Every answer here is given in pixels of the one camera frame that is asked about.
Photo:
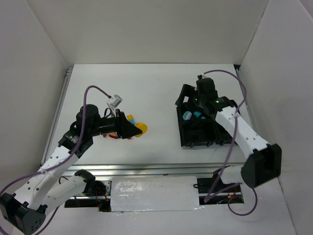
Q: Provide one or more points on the red flower lego piece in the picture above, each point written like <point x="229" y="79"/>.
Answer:
<point x="113" y="135"/>

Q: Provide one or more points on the orange oval lego piece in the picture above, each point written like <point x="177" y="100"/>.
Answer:
<point x="143" y="127"/>

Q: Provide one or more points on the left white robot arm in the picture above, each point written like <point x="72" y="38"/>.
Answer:
<point x="27" y="207"/>

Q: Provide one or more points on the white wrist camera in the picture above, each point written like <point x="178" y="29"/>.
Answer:
<point x="114" y="101"/>
<point x="202" y="76"/>

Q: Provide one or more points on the black four-compartment tray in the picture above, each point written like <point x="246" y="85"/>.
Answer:
<point x="197" y="131"/>

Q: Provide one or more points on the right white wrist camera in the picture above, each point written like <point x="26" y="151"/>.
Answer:
<point x="202" y="76"/>

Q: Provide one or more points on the aluminium front rail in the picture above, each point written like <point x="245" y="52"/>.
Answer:
<point x="140" y="170"/>

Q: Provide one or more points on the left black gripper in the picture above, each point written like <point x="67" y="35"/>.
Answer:
<point x="120" y="125"/>

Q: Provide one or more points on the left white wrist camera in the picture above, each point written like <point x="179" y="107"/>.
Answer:
<point x="114" y="101"/>

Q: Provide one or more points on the aluminium left rail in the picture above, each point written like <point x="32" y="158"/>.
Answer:
<point x="57" y="114"/>

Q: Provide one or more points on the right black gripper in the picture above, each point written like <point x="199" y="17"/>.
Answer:
<point x="195" y="101"/>

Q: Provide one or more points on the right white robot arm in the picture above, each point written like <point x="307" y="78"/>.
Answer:
<point x="263" y="160"/>

